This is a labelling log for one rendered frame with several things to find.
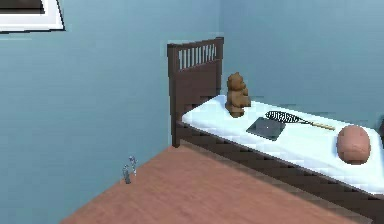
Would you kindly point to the black tennis racket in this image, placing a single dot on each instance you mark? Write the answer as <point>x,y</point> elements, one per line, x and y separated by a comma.
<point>284,117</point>

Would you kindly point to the brown teddy bear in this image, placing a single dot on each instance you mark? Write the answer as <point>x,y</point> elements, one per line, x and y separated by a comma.
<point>237,95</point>

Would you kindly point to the grey closed laptop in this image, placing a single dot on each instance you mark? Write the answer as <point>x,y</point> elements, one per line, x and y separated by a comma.
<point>265,128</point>

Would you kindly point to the orange basketball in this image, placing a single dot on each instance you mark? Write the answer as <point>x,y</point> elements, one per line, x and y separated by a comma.
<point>353,144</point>

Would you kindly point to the dark brown wooden bed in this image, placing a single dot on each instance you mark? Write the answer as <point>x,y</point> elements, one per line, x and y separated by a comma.
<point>195,83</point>

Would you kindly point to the white framed wall picture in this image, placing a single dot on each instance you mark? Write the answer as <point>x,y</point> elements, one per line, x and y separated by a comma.
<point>31,18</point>

